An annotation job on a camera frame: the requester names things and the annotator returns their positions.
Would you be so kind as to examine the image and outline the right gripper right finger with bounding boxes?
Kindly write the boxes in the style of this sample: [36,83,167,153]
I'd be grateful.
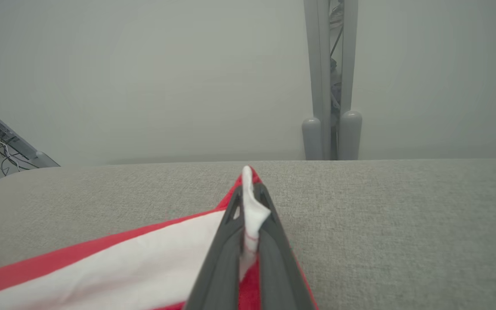
[253,183,318,310]

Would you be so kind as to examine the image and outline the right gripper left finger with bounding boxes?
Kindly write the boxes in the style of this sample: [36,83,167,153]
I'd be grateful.
[186,185,246,310]

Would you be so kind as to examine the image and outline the dark cable between posts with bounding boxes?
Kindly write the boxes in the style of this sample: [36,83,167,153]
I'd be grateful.
[329,0,344,130]

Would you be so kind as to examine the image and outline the grey partition post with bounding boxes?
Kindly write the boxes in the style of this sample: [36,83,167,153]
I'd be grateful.
[302,0,333,161]
[338,0,363,161]

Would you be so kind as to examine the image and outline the grey side partition frame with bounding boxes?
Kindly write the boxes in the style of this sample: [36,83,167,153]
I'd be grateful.
[0,96,61,194]

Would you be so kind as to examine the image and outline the red white basketball shorts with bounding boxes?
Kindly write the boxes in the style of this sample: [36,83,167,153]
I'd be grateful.
[0,166,317,310]

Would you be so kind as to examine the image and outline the black cable bundle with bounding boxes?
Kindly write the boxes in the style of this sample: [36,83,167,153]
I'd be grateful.
[0,123,37,183]

